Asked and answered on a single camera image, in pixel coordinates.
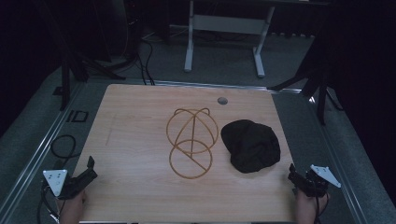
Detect black looped floor cable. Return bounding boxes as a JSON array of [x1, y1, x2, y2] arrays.
[[49, 133, 78, 170]]

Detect silver metal floor rail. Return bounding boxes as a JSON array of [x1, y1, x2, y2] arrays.
[[0, 81, 87, 218], [306, 92, 370, 224]]

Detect white metal desk frame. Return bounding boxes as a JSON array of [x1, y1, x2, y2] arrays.
[[183, 0, 276, 79]]

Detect person's right hand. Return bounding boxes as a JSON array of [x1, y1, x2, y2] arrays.
[[294, 188, 329, 224]]

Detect person's left hand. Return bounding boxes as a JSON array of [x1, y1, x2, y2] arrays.
[[57, 189, 87, 224]]

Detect gold wire hat stand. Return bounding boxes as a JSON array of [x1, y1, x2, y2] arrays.
[[165, 106, 219, 180]]

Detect black hat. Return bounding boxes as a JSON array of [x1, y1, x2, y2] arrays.
[[219, 119, 282, 175]]

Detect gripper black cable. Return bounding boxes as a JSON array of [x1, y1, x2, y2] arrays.
[[313, 192, 331, 224], [36, 182, 62, 224]]

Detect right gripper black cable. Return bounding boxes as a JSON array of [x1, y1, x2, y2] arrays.
[[313, 192, 331, 224]]

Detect black hanging cables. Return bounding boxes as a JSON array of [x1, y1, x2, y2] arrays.
[[135, 36, 156, 86]]

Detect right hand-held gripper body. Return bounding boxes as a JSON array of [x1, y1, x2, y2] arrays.
[[299, 164, 342, 198]]

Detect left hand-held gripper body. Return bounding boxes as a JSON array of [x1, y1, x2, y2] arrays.
[[42, 169, 90, 201]]

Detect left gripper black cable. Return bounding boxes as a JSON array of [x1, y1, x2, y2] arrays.
[[36, 182, 62, 224]]

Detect black tripod stand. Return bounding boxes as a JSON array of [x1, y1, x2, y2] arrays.
[[268, 46, 345, 126], [51, 46, 127, 112]]

